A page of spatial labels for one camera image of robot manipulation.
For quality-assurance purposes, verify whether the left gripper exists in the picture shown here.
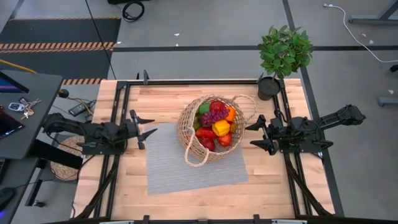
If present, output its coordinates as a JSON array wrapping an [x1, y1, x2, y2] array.
[[119, 109, 159, 150]]

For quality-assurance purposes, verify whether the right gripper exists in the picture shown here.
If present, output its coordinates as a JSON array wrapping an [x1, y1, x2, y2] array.
[[244, 114, 293, 156]]

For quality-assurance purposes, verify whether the orange fruit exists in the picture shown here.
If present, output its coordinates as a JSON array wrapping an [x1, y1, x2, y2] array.
[[224, 106, 237, 122]]

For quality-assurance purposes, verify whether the yellow bell pepper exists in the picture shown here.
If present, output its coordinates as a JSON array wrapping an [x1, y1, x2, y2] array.
[[211, 119, 231, 137]]

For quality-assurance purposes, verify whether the wicker basket with handles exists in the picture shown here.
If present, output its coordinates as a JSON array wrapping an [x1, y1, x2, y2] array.
[[176, 94, 257, 168]]

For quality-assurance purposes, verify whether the purple grape bunch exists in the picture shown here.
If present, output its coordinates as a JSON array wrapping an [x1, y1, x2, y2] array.
[[198, 108, 230, 127]]

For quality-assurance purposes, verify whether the round bright red fruit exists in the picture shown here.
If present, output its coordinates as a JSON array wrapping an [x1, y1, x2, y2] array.
[[210, 100, 227, 113]]

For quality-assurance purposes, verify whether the big red apple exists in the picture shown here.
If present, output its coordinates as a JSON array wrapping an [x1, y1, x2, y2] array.
[[198, 136, 216, 152]]

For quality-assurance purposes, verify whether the red bell pepper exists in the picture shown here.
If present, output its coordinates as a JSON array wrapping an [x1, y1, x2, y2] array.
[[195, 126, 218, 139]]

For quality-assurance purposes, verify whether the grey woven placemat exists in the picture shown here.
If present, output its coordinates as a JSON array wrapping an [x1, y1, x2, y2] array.
[[144, 121, 249, 196]]

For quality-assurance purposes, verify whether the black power adapter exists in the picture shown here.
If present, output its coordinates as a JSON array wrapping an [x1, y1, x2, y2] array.
[[68, 101, 94, 118]]

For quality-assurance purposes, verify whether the potted green plant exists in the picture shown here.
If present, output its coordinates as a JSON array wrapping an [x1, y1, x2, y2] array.
[[257, 24, 314, 101]]

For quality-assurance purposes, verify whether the round woven floor mat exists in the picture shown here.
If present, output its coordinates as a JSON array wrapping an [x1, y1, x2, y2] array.
[[49, 135, 94, 182]]

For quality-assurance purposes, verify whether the black desk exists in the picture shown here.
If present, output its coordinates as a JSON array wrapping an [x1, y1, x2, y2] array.
[[0, 70, 63, 160]]

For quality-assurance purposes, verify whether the black hazard striped floor mat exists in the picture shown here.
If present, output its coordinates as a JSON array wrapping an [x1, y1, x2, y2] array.
[[0, 17, 122, 85]]

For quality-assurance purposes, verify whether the key bunch with fob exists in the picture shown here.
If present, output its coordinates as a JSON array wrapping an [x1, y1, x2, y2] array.
[[8, 98, 42, 121]]

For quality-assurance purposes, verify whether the dark tablet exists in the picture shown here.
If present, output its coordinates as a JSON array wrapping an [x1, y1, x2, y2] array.
[[0, 108, 25, 141]]

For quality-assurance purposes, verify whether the monitor with blue screen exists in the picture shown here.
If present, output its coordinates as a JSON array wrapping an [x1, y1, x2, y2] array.
[[0, 71, 30, 94]]

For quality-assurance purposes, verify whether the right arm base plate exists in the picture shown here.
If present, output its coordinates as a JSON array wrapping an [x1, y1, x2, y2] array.
[[277, 129, 334, 154]]

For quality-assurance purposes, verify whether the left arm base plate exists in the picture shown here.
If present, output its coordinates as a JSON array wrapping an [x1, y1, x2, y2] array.
[[81, 130, 127, 156]]

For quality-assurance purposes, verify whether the coiled black cable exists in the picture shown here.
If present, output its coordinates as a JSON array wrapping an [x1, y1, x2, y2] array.
[[121, 1, 146, 23]]

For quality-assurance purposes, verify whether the yellow cable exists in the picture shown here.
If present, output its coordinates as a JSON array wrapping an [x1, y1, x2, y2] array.
[[0, 58, 38, 75]]

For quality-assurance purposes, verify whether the white floor cable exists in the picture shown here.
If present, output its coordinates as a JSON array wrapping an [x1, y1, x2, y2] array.
[[323, 2, 398, 63]]

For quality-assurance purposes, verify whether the grey table leg frame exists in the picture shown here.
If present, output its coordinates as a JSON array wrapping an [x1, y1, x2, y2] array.
[[348, 0, 398, 25]]

